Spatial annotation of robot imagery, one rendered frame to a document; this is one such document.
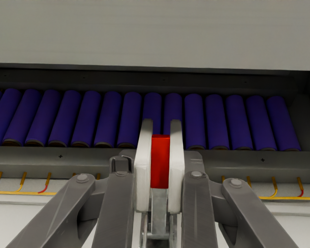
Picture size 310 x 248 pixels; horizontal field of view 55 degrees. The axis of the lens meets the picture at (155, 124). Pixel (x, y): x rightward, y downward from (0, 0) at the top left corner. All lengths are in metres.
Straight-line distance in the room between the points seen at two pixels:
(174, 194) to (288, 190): 0.14
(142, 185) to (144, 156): 0.02
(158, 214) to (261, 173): 0.09
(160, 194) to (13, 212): 0.13
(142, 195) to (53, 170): 0.12
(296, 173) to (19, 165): 0.22
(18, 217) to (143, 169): 0.14
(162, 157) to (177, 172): 0.04
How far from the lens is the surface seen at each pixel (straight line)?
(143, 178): 0.16
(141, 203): 0.16
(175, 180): 0.16
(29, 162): 0.26
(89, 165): 0.25
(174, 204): 0.16
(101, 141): 0.26
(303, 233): 0.27
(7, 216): 0.27
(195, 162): 0.17
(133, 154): 0.18
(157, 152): 0.19
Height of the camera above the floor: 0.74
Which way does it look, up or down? 33 degrees down
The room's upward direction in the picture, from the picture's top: 1 degrees clockwise
